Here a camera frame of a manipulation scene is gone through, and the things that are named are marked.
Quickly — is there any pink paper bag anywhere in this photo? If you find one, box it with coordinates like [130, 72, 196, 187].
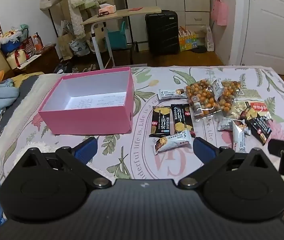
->
[211, 0, 229, 26]

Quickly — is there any white printed packet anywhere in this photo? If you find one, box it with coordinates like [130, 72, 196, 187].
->
[205, 26, 215, 52]

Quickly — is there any white snack bar packet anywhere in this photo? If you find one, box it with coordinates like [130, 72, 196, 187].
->
[153, 129, 192, 154]
[158, 88, 188, 101]
[232, 120, 251, 153]
[217, 119, 234, 132]
[212, 78, 224, 102]

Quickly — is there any beige packet with red label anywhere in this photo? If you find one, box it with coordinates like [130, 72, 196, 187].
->
[229, 99, 272, 120]

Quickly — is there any pair of shoes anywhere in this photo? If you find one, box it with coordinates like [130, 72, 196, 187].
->
[73, 64, 97, 72]

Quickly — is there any black suitcase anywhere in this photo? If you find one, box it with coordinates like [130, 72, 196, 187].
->
[145, 10, 180, 55]

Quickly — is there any brown paper bag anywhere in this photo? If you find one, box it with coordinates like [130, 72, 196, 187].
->
[57, 31, 76, 60]

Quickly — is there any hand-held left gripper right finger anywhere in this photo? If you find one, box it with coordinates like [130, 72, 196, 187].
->
[178, 137, 270, 190]

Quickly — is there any wooden rolling table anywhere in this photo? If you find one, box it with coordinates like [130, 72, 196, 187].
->
[80, 6, 162, 70]

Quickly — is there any grey bed cover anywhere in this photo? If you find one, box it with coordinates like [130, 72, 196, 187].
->
[0, 75, 40, 143]

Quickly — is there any white door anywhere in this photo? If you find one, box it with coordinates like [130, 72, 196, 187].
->
[241, 0, 284, 77]

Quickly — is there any colourful carton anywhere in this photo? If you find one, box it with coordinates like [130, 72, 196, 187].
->
[179, 26, 198, 52]

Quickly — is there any pink tissue box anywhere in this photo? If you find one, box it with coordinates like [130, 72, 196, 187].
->
[98, 4, 116, 14]

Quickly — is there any black cracker packet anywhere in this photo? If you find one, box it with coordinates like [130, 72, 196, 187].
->
[171, 103, 196, 138]
[240, 106, 272, 146]
[149, 106, 172, 138]

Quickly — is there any orange bottle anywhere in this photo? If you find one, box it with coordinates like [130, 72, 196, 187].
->
[33, 34, 43, 52]

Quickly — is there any clear bag of coated peanuts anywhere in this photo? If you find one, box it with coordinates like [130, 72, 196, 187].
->
[216, 81, 241, 117]
[184, 79, 223, 117]

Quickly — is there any pink cardboard box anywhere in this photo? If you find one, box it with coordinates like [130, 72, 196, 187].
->
[37, 67, 135, 135]

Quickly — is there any floral bedsheet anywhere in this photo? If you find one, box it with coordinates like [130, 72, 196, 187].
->
[0, 66, 284, 180]

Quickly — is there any wooden nightstand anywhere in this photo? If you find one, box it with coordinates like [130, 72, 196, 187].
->
[14, 44, 61, 74]

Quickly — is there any teal bag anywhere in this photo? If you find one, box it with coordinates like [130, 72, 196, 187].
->
[105, 21, 128, 50]

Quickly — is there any black bag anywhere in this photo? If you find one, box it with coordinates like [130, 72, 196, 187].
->
[54, 61, 73, 74]

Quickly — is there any white printed plastic bag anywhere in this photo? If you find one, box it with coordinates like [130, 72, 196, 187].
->
[69, 39, 90, 57]

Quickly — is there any red box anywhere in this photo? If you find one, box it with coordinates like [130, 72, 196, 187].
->
[22, 36, 36, 55]

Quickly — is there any blue basket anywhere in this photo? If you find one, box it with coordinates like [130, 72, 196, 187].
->
[0, 40, 22, 54]

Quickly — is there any cream gift bag red ribbon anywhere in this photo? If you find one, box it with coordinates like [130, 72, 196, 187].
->
[6, 48, 27, 70]

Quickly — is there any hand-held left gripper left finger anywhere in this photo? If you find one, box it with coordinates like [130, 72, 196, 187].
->
[19, 137, 112, 189]

